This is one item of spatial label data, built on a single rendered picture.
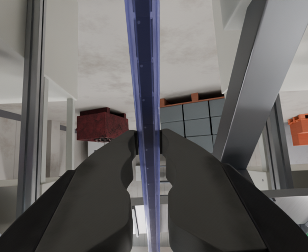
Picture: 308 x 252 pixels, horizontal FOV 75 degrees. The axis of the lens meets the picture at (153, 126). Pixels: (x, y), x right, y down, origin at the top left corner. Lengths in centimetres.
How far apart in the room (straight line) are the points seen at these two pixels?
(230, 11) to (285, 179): 54
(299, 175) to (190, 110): 238
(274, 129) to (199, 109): 244
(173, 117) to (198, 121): 40
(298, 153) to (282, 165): 735
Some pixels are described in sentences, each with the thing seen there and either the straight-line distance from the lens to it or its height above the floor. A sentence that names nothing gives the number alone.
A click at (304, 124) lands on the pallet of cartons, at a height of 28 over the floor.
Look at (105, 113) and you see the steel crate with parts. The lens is 360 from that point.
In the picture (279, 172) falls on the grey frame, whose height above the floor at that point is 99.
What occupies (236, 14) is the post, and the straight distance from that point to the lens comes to 22.
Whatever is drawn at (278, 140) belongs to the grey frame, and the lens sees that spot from 68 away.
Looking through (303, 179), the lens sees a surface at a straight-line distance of 87.
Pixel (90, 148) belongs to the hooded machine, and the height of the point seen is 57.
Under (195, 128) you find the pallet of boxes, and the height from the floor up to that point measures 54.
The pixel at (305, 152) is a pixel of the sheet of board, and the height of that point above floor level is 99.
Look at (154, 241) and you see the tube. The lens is 25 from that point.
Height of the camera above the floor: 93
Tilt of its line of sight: 9 degrees down
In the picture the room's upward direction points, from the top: 177 degrees clockwise
